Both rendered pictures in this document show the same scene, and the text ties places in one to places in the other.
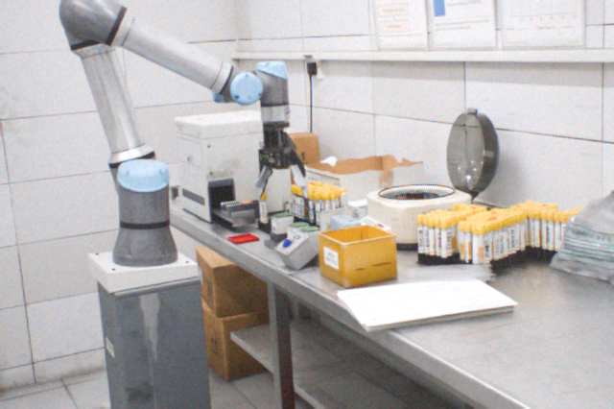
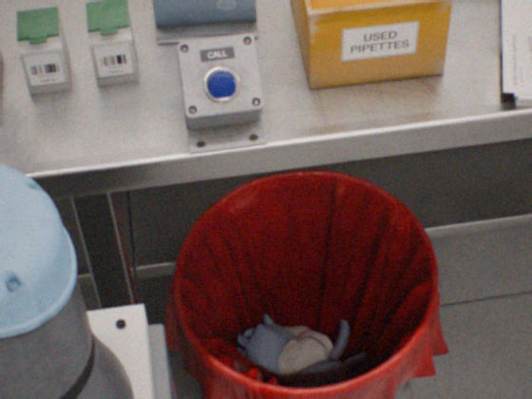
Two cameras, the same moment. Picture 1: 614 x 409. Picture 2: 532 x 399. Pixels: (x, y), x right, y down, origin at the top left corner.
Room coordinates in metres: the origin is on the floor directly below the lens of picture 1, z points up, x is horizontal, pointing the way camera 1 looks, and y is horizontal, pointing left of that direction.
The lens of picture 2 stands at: (1.70, 0.72, 1.66)
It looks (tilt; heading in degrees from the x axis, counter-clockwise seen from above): 52 degrees down; 290
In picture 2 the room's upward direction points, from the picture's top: 3 degrees counter-clockwise
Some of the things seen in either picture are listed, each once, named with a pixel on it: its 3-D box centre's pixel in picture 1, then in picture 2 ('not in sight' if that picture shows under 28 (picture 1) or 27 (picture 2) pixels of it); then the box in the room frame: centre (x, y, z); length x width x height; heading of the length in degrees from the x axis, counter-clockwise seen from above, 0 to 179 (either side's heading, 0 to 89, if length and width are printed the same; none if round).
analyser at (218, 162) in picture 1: (233, 163); not in sight; (2.70, 0.26, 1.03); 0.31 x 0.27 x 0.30; 26
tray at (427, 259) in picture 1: (453, 252); not in sight; (1.99, -0.31, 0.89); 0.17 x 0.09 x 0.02; 133
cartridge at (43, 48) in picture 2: (298, 236); (44, 50); (2.16, 0.05, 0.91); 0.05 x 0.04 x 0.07; 116
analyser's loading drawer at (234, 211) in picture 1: (230, 210); not in sight; (2.49, 0.26, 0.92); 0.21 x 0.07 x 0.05; 26
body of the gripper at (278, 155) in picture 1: (276, 146); not in sight; (2.22, 0.10, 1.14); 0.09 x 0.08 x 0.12; 162
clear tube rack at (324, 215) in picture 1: (319, 215); not in sight; (2.38, 0.00, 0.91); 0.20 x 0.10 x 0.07; 26
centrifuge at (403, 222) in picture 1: (411, 215); not in sight; (2.21, -0.24, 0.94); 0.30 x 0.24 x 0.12; 107
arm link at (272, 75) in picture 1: (271, 84); not in sight; (2.23, 0.10, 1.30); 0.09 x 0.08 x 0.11; 105
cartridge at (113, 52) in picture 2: (310, 241); (112, 42); (2.10, 0.03, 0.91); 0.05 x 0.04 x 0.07; 116
